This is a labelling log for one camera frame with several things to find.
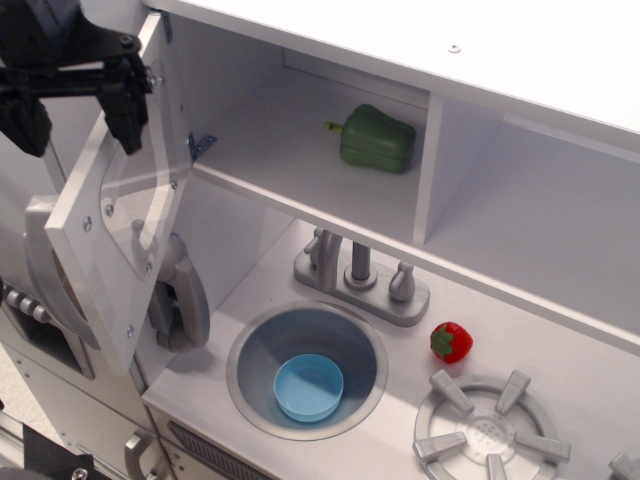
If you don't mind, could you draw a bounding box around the red toy strawberry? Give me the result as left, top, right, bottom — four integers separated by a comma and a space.
430, 322, 474, 364

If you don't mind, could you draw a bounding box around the grey toy telephone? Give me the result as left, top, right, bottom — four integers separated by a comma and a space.
148, 233, 210, 353

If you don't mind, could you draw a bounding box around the white toy kitchen cabinet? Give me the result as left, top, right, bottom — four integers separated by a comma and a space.
1, 1, 639, 479

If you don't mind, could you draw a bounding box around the grey oven door handle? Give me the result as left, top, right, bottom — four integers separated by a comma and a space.
124, 433, 158, 480

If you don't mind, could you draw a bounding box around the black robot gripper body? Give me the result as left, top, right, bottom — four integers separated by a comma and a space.
1, 1, 152, 99

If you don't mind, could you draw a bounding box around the green toy bell pepper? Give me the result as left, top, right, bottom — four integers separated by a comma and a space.
324, 104, 417, 174

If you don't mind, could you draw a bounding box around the white microwave door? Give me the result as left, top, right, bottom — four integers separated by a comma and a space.
25, 12, 189, 375

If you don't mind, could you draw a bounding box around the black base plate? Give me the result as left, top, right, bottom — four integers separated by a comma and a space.
1, 425, 99, 480

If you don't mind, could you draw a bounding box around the blue plastic bowl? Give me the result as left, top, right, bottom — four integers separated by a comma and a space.
273, 354, 344, 423

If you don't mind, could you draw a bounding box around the grey stove burner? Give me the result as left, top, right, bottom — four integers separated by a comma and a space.
609, 453, 640, 480
413, 370, 571, 479

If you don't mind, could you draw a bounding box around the round grey sink basin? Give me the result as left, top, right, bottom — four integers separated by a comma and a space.
226, 301, 388, 441

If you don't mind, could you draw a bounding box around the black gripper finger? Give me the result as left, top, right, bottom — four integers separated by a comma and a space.
1, 96, 52, 156
98, 87, 148, 155

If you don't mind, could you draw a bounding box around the grey toy faucet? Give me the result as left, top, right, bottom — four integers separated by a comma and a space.
294, 228, 430, 327

